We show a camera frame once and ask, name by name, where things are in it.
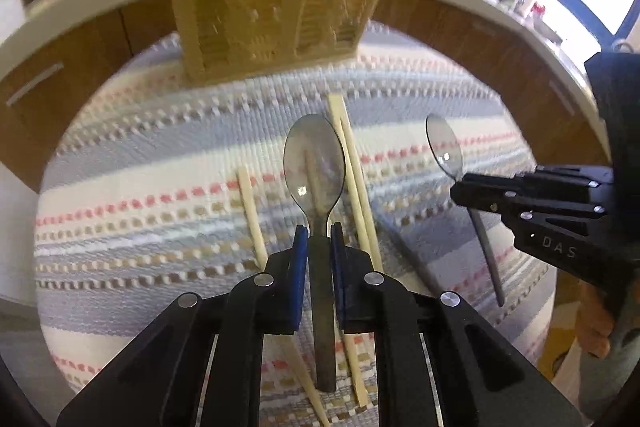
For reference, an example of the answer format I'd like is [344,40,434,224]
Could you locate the metal spoon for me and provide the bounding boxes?
[283,114,345,392]
[425,114,506,307]

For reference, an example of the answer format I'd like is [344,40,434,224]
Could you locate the wooden kitchen cabinet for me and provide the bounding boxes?
[1,0,608,190]

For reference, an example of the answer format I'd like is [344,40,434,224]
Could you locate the person's hand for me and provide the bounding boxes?
[575,282,616,359]

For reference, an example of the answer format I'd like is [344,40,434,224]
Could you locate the metal spoon on mat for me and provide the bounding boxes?
[425,114,506,307]

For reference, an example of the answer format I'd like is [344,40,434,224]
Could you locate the wooden chopstick right inner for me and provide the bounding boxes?
[333,116,370,407]

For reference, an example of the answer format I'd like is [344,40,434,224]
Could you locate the wooden chopstick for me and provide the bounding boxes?
[333,116,370,407]
[328,93,384,272]
[236,166,330,426]

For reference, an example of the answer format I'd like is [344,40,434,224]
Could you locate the striped woven placemat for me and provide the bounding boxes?
[34,23,556,397]

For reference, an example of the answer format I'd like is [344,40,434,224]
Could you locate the wooden chopstick left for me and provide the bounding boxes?
[236,166,330,426]

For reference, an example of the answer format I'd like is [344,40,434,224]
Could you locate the wooden chopstick right outer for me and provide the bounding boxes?
[328,93,384,272]

